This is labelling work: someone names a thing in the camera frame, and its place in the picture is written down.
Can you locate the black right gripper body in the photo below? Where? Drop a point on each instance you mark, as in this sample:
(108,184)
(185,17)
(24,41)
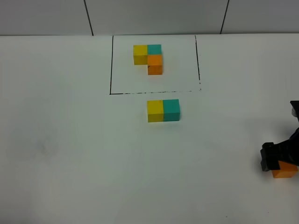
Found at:
(289,149)

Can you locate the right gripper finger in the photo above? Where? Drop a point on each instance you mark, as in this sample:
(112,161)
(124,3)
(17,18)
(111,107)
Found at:
(269,154)

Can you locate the orange template block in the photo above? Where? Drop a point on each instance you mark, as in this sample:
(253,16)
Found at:
(155,65)

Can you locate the teal template block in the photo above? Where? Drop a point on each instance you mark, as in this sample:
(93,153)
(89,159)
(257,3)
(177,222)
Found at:
(154,49)

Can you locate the yellow template block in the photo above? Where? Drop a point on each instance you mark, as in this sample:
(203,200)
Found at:
(140,54)

